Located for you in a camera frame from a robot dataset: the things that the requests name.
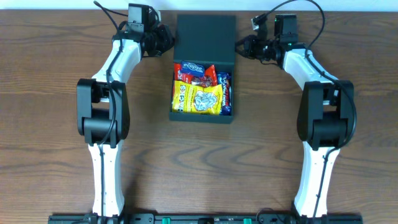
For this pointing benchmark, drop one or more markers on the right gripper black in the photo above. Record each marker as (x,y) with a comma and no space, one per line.
(249,45)

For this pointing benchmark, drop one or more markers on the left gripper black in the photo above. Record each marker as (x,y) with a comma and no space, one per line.
(166,40)

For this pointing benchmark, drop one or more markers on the dark green hinged box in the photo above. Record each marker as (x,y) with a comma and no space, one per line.
(205,40)

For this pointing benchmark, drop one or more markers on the blue Eclipse mints box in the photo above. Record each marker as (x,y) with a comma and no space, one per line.
(193,69)

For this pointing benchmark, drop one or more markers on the blue Oreo cookie pack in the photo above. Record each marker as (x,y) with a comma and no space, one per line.
(223,81)

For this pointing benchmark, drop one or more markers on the red dried fruit bag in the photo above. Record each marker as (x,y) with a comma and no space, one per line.
(209,78)

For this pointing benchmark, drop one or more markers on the yellow seeds snack bag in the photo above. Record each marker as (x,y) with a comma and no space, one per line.
(188,98)

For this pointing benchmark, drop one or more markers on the Dairy Milk chocolate bar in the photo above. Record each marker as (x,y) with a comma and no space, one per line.
(230,94)

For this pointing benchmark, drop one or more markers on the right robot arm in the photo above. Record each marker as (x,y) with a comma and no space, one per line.
(327,116)

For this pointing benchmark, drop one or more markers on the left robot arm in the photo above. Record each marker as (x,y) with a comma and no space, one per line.
(103,116)

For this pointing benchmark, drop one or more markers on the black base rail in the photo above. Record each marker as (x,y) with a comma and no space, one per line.
(148,218)

